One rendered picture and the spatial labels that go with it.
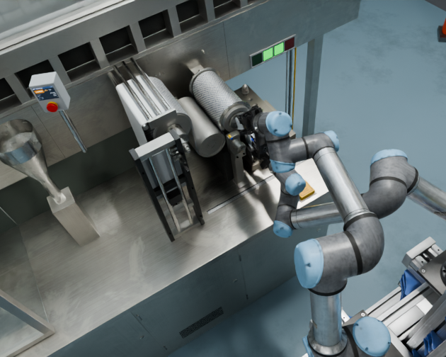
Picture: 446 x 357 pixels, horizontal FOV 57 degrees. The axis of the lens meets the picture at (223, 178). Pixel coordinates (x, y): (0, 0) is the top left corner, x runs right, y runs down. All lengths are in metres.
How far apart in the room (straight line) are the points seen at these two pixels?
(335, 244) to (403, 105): 2.56
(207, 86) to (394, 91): 2.23
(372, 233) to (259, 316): 1.50
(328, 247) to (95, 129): 1.10
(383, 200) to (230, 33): 0.92
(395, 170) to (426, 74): 2.48
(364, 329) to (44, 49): 1.37
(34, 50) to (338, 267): 1.16
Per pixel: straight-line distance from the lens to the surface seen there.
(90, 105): 1.71
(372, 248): 1.10
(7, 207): 1.97
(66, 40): 1.56
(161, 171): 1.44
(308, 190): 1.79
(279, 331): 2.49
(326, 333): 1.31
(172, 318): 2.02
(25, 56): 1.55
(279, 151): 1.30
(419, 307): 1.85
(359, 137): 3.25
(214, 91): 1.64
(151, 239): 1.77
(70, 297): 1.78
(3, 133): 1.50
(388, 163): 1.46
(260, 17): 1.87
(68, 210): 1.66
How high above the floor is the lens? 2.40
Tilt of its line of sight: 53 degrees down
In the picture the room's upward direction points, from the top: 11 degrees counter-clockwise
